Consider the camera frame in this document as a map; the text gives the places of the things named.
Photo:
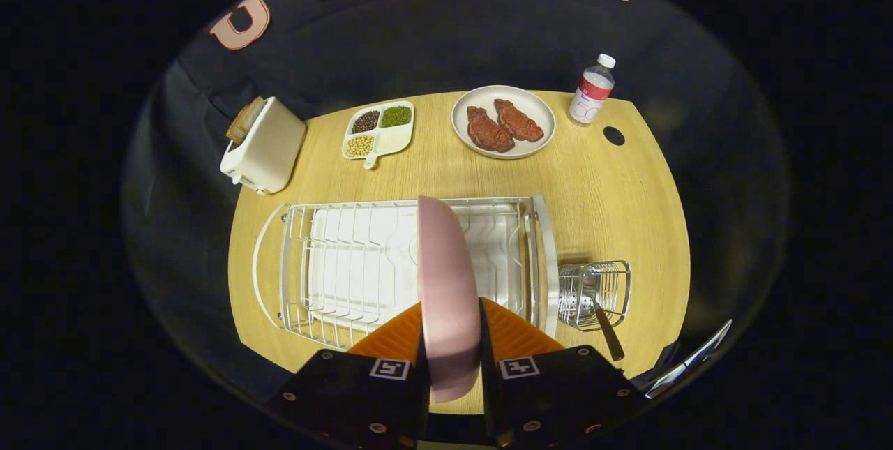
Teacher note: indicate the white drip tray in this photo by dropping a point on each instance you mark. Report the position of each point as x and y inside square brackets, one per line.
[398, 275]

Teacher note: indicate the pile of green beans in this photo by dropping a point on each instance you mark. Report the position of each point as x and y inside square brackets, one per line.
[395, 116]

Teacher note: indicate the red raw steak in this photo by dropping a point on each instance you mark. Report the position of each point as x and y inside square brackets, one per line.
[520, 122]
[488, 132]

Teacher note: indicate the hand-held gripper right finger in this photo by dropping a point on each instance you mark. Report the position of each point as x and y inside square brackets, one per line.
[488, 380]

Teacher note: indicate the silver metal bar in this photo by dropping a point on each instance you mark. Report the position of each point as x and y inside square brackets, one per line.
[691, 361]

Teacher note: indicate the pile of yellow beans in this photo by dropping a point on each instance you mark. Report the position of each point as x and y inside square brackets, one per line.
[359, 145]

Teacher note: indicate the pink plate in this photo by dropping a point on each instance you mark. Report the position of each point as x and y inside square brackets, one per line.
[446, 296]

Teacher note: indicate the clear red label water bottle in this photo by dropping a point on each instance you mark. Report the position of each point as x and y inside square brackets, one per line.
[589, 98]

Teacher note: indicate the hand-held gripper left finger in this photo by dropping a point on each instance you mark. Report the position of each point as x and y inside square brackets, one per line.
[349, 394]

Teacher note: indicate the pile of dark beans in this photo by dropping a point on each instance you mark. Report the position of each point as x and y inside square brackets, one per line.
[365, 121]

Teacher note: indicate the white toaster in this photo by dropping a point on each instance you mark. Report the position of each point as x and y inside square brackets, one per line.
[268, 146]

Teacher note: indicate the white steak plate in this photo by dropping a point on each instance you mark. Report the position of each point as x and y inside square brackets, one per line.
[481, 98]

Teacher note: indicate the white divided dish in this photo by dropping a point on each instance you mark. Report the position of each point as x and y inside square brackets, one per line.
[394, 139]

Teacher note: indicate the brown toast slice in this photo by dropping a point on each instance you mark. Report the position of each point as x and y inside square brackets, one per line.
[253, 111]
[237, 128]

